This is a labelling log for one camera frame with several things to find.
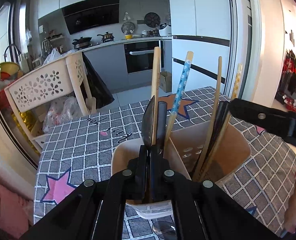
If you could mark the black hanging bag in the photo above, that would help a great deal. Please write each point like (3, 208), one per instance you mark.
(97, 86)

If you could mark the yellow patterned chopstick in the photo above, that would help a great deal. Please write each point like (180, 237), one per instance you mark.
(224, 126)

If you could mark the plain wooden chopstick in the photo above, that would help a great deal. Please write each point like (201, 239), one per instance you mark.
(199, 163)

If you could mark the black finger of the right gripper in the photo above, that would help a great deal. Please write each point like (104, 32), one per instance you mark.
(274, 121)

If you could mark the blue patterned chopstick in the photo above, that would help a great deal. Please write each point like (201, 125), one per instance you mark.
(179, 94)

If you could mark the black chopstick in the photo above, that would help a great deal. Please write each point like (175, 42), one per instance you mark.
(221, 114)

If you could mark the beige perforated storage rack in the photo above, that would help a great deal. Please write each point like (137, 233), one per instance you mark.
(47, 83)

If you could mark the black spoon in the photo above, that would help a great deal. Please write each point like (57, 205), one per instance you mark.
(147, 134)
(164, 230)

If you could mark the black built-in oven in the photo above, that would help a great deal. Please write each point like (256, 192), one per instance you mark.
(139, 55)

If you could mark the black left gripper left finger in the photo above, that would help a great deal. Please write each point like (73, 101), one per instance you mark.
(95, 210)

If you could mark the beige plastic utensil holder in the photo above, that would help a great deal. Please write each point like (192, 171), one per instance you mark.
(182, 150)

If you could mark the light wooden chopstick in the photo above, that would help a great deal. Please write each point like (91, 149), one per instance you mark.
(154, 90)

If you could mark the black range hood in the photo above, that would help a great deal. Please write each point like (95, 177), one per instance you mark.
(90, 14)

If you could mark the white refrigerator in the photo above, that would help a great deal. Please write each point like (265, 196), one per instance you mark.
(203, 27)

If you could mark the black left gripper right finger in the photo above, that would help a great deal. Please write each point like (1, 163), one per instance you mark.
(202, 210)

